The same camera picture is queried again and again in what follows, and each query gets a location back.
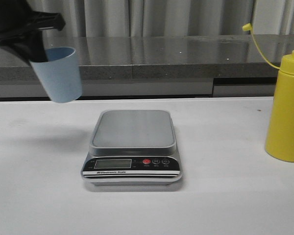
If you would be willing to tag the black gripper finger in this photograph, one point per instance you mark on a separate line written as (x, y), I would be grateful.
(16, 23)
(28, 47)

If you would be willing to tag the light blue plastic cup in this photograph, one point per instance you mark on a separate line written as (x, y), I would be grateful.
(60, 75)

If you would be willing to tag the yellow squeeze bottle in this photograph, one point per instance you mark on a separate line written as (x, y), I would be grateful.
(280, 134)

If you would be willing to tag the silver digital kitchen scale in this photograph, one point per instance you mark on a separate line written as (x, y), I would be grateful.
(133, 147)

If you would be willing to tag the grey curtain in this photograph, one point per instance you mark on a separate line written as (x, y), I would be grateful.
(169, 18)

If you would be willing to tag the grey stone counter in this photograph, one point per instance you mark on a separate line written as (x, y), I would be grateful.
(142, 67)

